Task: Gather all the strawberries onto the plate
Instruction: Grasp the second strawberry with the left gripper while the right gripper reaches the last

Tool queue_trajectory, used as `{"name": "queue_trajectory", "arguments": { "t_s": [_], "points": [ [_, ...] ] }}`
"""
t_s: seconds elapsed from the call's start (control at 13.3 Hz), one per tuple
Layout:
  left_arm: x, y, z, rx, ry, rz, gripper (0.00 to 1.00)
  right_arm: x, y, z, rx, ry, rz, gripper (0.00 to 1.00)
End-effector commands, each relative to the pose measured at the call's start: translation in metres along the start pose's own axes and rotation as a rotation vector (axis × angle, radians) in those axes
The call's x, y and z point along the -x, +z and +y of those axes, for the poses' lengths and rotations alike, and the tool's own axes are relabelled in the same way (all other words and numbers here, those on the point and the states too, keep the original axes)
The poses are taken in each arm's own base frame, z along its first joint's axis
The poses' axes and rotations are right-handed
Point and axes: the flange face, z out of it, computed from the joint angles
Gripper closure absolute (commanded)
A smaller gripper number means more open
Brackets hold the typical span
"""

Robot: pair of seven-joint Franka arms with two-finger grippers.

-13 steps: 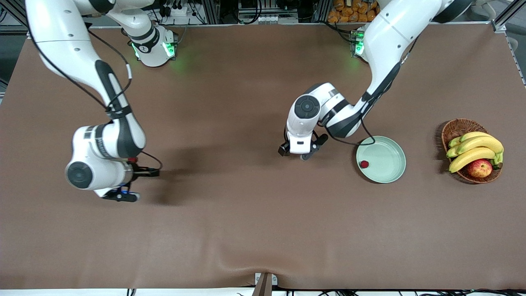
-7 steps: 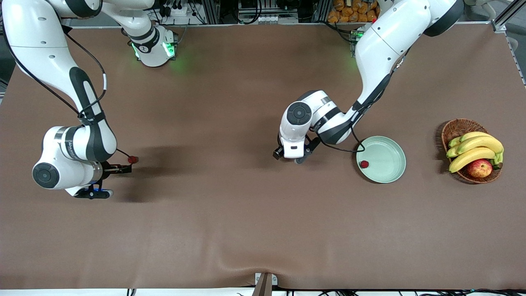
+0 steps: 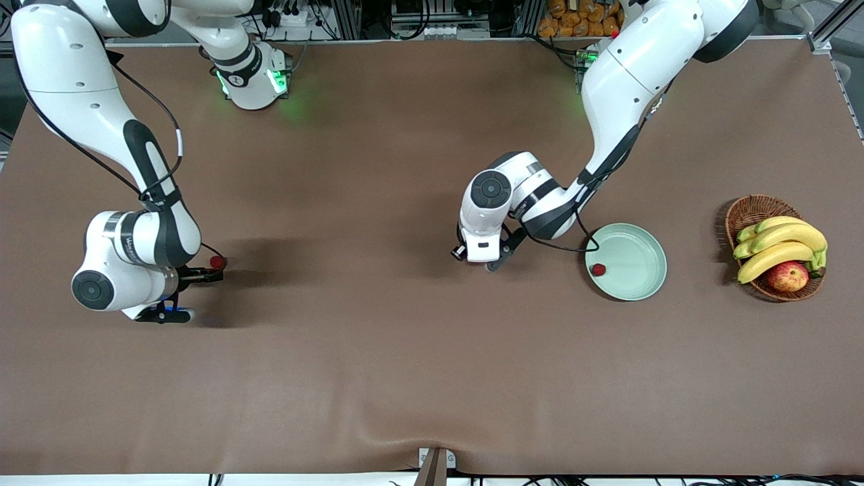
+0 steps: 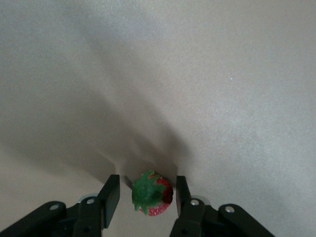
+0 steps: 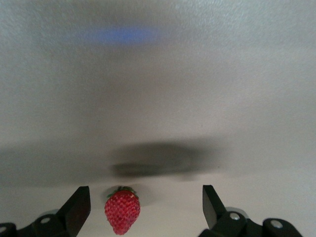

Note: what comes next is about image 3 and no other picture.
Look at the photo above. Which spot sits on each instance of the white terminal block row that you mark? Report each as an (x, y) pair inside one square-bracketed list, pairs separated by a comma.
[(445, 30)]

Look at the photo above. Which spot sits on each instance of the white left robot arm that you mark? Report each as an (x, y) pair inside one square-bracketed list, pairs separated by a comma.
[(641, 67)]

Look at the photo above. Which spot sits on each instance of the bag of orange buns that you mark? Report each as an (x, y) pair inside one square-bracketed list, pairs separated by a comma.
[(574, 17)]

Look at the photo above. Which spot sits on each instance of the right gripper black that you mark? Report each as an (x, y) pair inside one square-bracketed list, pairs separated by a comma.
[(190, 275)]

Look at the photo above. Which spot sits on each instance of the brown table mat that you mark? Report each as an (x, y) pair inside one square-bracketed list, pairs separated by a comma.
[(432, 371)]

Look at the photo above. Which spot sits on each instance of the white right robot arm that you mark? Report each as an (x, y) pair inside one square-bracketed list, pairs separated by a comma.
[(67, 67)]

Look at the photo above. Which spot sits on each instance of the large yellow banana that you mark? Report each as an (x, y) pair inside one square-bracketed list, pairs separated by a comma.
[(769, 260), (790, 235)]

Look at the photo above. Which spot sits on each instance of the thin greenish yellow banana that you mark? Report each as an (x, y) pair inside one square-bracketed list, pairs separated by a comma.
[(776, 221)]

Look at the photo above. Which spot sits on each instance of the red yellow apple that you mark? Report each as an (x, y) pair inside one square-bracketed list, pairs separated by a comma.
[(788, 277)]

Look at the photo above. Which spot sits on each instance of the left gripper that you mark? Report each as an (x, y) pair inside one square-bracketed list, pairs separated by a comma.
[(455, 252)]

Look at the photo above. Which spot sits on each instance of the white power strip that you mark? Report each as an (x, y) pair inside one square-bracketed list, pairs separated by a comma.
[(290, 17)]

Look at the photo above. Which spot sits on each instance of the short greenish banana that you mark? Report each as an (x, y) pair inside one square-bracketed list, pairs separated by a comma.
[(742, 250)]

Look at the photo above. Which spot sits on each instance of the brown wicker basket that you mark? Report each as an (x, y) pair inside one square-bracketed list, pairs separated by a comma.
[(752, 210)]

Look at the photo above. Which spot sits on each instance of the light green round plate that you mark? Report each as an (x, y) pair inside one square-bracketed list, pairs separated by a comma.
[(634, 270)]

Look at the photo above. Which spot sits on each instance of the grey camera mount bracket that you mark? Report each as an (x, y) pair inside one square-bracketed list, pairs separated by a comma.
[(434, 469)]

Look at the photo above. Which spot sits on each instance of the aluminium frame profile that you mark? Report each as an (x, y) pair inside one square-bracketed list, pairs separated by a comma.
[(829, 30)]

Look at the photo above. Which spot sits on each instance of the round red strawberry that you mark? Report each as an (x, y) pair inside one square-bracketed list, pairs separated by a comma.
[(217, 261)]

